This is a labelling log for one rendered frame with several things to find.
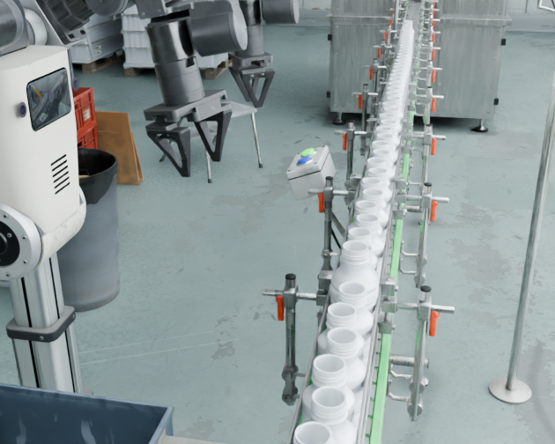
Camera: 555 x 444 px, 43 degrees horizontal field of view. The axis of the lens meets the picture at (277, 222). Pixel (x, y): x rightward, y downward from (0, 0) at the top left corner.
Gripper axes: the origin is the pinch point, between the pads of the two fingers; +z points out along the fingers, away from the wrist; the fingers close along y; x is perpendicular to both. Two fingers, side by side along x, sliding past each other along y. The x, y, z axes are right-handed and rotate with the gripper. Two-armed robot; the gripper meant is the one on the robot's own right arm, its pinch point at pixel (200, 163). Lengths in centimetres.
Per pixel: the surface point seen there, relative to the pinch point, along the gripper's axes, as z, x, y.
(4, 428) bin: 37, 31, -27
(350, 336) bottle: 18.8, -25.7, -6.2
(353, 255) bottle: 15.3, -18.6, 6.8
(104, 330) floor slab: 111, 170, 77
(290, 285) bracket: 22.8, -4.9, 7.7
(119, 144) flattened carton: 72, 291, 199
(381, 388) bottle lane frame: 35.3, -21.1, 4.8
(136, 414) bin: 35.2, 10.0, -15.8
